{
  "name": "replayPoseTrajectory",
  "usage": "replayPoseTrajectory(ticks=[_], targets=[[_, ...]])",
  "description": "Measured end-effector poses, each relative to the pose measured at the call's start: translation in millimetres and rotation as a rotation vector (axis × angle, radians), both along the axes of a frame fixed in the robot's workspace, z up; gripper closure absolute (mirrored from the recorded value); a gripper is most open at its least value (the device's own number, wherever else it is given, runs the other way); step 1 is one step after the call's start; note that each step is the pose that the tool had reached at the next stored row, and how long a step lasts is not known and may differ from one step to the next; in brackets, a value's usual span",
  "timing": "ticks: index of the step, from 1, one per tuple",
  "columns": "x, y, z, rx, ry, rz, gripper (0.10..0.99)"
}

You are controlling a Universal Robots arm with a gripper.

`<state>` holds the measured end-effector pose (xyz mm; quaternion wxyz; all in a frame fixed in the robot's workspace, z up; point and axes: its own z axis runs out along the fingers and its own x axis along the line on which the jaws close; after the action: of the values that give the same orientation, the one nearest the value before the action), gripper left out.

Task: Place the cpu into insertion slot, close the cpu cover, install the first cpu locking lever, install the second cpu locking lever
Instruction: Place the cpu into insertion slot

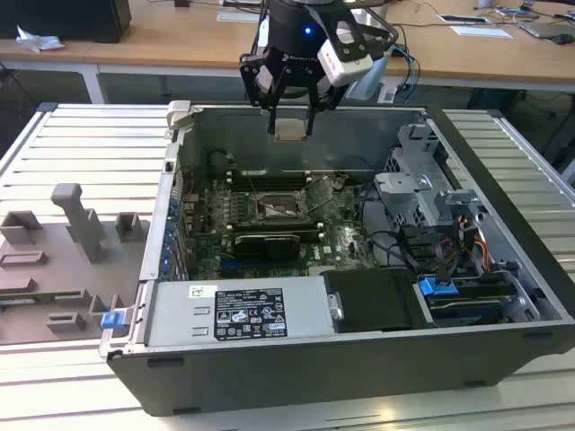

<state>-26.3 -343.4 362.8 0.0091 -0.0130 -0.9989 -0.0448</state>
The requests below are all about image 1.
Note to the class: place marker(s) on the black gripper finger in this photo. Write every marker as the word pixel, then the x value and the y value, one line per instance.
pixel 325 96
pixel 251 76

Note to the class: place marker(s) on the small square silver CPU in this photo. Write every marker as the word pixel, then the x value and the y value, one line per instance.
pixel 291 129

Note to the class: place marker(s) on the black RAM slot bank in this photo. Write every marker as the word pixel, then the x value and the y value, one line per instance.
pixel 278 228
pixel 269 180

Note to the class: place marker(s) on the CPU socket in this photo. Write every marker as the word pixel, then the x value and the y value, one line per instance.
pixel 280 213

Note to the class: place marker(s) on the grey flat desk plate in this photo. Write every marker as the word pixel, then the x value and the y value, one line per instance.
pixel 238 17

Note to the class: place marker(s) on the wooden desk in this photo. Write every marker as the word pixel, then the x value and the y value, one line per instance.
pixel 179 45

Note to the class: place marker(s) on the black round board component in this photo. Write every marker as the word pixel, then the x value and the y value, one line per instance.
pixel 218 160

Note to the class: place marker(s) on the grey metal drive cage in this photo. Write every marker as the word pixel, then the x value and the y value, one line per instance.
pixel 404 193

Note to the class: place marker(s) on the green motherboard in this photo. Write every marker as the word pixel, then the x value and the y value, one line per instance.
pixel 341 244

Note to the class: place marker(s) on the black graphics card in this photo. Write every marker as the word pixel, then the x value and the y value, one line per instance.
pixel 267 247

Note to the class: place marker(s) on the white paper sheet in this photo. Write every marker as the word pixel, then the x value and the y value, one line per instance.
pixel 480 31

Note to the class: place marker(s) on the black box on desk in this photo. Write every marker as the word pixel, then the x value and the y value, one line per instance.
pixel 58 20

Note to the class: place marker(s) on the crumpled white paper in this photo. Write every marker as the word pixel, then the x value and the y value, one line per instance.
pixel 38 40

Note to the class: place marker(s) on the blue disk carrier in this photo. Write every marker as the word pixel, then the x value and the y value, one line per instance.
pixel 438 286

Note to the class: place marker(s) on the black power supply label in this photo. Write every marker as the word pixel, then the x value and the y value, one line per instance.
pixel 251 314

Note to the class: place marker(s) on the black computer mouse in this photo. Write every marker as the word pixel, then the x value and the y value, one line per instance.
pixel 562 39

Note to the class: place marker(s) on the grey power supply unit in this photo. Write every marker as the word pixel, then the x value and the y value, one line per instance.
pixel 175 314

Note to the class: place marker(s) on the grey parts rack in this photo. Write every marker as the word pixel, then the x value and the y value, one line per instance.
pixel 67 269

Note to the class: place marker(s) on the open black PC case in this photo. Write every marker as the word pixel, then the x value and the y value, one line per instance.
pixel 314 372

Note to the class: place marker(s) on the blue case latch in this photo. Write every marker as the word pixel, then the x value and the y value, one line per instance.
pixel 111 321

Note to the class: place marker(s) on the green RAM stick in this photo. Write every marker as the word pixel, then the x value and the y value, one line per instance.
pixel 27 297

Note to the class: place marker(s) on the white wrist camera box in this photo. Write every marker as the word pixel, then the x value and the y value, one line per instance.
pixel 348 56

